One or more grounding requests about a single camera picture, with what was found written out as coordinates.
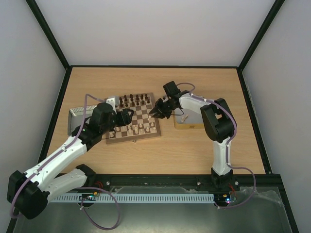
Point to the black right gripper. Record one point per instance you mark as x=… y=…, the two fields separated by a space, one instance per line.
x=163 y=108

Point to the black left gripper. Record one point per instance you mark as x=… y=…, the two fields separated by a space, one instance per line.
x=125 y=120

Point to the gold metal tin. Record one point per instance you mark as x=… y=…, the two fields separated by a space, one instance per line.
x=194 y=120

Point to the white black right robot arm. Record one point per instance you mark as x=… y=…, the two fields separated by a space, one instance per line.
x=219 y=124

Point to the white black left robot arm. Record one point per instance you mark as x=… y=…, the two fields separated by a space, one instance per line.
x=82 y=139

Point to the wooden chess board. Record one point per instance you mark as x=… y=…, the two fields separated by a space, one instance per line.
x=140 y=116

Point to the silver tin lid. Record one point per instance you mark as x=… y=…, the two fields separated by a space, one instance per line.
x=75 y=117

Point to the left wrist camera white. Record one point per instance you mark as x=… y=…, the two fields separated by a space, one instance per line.
x=114 y=101

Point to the light blue cable duct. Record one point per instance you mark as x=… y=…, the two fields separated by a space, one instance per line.
x=135 y=198

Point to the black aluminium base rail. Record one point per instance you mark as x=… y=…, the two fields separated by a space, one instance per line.
x=155 y=180

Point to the black frame post left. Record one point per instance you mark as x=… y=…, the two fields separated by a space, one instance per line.
x=48 y=32

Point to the black frame post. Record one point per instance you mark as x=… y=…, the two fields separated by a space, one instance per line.
x=48 y=32
x=261 y=33

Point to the black frame post right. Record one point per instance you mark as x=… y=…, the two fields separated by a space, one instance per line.
x=261 y=33

